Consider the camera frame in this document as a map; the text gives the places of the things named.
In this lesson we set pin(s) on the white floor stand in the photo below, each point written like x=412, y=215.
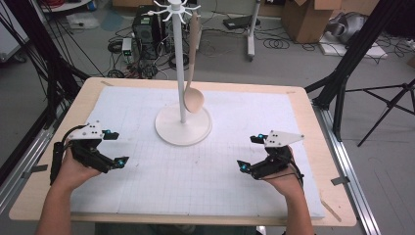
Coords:
x=251, y=39

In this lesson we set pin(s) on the flat black device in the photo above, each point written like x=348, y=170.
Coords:
x=239, y=22

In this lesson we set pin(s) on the cardboard box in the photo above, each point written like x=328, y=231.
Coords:
x=306, y=23

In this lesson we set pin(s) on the white foam board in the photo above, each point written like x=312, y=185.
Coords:
x=365, y=50

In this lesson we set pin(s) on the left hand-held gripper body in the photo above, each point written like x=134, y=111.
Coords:
x=85, y=148

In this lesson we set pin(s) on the wooden spoon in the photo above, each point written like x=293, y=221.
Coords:
x=193, y=101

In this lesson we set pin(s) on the black metal frame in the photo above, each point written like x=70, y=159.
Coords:
x=42, y=49
x=359, y=49

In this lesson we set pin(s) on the person's right hand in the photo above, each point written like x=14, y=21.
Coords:
x=285, y=182

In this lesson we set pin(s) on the silver grey appliance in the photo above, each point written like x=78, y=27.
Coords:
x=347, y=27

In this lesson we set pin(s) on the white grid mat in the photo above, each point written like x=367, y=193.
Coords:
x=228, y=114

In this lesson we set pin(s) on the aluminium rail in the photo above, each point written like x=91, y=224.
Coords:
x=352, y=169
x=23, y=163

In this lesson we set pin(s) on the black computer tower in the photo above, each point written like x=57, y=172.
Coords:
x=145, y=31

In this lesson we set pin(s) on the black tripod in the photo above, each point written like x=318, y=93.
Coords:
x=388, y=104

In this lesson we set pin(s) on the white hook rack stand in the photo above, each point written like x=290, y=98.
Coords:
x=178, y=65

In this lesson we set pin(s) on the small grey power unit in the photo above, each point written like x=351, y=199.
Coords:
x=127, y=49

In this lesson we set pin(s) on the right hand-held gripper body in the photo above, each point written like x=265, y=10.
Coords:
x=277, y=156

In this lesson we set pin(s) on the grey metal bracket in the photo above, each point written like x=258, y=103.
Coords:
x=34, y=170
x=340, y=180

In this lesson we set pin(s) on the person's left hand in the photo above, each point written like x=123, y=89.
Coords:
x=75, y=173

